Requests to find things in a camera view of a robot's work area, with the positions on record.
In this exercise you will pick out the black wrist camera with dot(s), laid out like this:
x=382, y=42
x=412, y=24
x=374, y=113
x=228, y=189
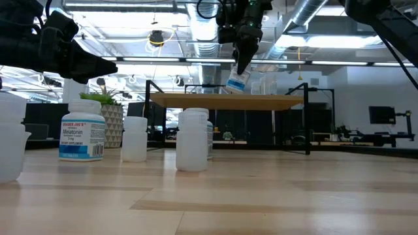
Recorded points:
x=227, y=26
x=60, y=26

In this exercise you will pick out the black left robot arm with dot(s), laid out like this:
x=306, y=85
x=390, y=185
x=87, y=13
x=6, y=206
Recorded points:
x=16, y=49

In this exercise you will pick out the small green potted plant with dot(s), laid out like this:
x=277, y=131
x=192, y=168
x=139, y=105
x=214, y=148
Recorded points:
x=228, y=136

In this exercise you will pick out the dark office monitor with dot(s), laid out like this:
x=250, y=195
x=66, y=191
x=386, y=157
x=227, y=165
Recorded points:
x=382, y=115

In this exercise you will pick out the dark office partition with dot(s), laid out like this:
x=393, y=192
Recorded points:
x=42, y=114

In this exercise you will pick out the linear ceiling light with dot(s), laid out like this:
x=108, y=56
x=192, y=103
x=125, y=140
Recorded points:
x=209, y=60
x=277, y=61
x=150, y=59
x=109, y=58
x=392, y=64
x=339, y=63

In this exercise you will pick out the wooden shelf black metal legs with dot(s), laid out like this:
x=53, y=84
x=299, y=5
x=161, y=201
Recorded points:
x=225, y=102

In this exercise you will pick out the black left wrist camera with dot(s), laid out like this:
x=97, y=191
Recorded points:
x=60, y=26

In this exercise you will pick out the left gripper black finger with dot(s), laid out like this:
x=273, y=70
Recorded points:
x=94, y=65
x=81, y=80

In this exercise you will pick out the cluttered office workbench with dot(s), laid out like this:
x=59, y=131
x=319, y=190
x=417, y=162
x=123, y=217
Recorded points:
x=359, y=135

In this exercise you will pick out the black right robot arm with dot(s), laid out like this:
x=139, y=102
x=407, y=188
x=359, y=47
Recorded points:
x=392, y=23

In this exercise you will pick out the succulent in patterned white pot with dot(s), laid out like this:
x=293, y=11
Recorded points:
x=112, y=127

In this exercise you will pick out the dark office chair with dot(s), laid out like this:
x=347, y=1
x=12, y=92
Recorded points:
x=37, y=132

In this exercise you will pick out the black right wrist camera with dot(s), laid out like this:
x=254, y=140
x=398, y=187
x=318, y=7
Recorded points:
x=227, y=26

